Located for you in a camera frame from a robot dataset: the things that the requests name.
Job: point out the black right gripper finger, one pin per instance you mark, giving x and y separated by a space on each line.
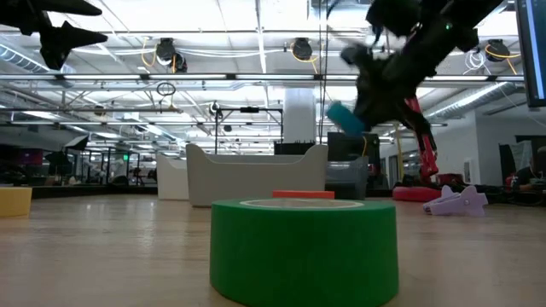
369 115
416 121

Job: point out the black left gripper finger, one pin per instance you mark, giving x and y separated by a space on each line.
59 44
68 6

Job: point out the person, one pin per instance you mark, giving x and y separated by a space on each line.
522 177

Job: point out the black aluminium table frame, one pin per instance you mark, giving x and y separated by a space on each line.
85 192

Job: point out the black desk monitor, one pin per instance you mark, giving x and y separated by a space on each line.
533 51

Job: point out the pale purple staple remover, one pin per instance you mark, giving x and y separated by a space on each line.
460 204

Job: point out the dark taupe plastic bin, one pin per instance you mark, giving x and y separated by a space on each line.
347 179

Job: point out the orange tape roll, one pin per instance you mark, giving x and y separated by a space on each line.
303 194

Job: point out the blue stapler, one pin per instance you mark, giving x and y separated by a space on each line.
343 119

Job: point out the green tape roll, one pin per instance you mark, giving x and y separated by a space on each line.
298 256

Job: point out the light grey plastic bin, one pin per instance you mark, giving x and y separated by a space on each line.
256 179

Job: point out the white plastic bin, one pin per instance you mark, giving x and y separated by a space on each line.
170 179

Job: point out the black background monitor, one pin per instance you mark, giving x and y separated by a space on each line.
354 147

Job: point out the black metal stand frame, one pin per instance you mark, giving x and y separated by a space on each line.
249 109

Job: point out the black background box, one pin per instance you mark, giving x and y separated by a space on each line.
294 148

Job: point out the white building column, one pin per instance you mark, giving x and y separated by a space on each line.
300 115

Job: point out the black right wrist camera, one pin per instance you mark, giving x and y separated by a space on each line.
392 15

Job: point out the red desk lamp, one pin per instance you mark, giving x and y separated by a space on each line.
428 158

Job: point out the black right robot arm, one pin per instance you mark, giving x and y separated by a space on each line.
452 38

